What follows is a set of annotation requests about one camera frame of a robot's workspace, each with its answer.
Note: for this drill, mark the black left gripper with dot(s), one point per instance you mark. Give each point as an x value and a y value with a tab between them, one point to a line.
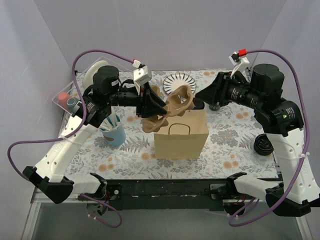
141	102

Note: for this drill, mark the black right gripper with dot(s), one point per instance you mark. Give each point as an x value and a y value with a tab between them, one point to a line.
221	88

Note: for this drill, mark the black coffee cup lid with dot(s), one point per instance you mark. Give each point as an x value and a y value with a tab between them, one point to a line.
198	104

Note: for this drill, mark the brown cup carrier top piece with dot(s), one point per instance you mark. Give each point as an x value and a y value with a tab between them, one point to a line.
176	104

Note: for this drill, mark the brown paper bag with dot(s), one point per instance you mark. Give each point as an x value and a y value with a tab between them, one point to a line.
184	137

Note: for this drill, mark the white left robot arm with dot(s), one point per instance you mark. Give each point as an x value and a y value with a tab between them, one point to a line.
103	92

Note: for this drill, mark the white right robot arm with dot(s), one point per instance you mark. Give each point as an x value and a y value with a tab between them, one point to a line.
283	125

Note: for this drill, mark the stack of black cups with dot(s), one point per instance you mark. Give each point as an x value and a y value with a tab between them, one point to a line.
214	107

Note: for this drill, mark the brown cardboard cup carrier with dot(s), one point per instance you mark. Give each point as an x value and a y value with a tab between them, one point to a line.
156	91

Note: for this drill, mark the blue striped white plate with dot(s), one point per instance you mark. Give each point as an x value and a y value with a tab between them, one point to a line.
175	80

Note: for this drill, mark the white wrapped straws bundle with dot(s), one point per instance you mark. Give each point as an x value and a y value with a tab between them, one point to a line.
110	123

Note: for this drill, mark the floral tablecloth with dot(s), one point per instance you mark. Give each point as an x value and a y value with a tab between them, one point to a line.
227	150

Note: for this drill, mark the light blue straw cup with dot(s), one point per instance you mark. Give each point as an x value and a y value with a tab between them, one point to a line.
115	138

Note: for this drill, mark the plain white plate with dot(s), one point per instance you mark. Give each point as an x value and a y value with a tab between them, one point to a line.
88	77

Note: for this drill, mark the stack of black lids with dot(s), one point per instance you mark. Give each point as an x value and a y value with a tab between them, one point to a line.
262	145

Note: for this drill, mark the dark teal cup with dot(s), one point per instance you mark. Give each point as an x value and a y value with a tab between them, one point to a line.
73	104

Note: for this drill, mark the pink cup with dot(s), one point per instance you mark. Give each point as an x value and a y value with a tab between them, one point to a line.
63	98

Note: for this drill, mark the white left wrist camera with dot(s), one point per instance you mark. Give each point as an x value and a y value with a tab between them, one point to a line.
141	75

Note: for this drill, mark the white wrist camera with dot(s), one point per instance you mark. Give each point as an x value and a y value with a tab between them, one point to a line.
141	75
239	60

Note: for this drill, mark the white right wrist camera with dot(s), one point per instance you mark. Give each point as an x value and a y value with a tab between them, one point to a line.
239	60

